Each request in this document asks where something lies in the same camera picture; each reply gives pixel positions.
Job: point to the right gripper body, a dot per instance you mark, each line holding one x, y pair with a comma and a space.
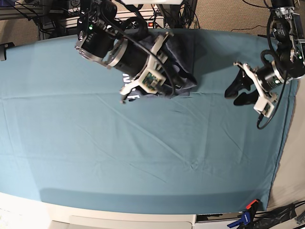
132, 61

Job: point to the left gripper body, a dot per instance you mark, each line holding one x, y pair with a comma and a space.
269, 77

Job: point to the blue-grey heathered T-shirt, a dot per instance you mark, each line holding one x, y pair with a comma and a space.
168, 75

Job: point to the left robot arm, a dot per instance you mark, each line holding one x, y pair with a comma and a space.
282, 62

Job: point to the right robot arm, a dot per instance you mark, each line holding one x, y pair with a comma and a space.
99, 31

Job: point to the teal table cloth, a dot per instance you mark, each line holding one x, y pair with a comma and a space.
66, 139

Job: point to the blue orange clamp bottom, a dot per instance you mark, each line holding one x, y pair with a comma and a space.
247, 217

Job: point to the black plastic bag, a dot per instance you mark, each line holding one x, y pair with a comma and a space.
275, 217

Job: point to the black clamp left edge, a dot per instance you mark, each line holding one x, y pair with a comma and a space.
3, 50

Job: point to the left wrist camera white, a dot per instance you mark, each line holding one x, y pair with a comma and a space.
264, 106

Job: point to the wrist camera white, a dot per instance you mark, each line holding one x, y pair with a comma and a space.
150, 79
264, 106

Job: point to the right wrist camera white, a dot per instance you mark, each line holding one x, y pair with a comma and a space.
150, 79

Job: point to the power strip with red switch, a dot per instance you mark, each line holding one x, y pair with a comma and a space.
152, 24

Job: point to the aluminium frame rail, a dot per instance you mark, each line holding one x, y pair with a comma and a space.
19, 12

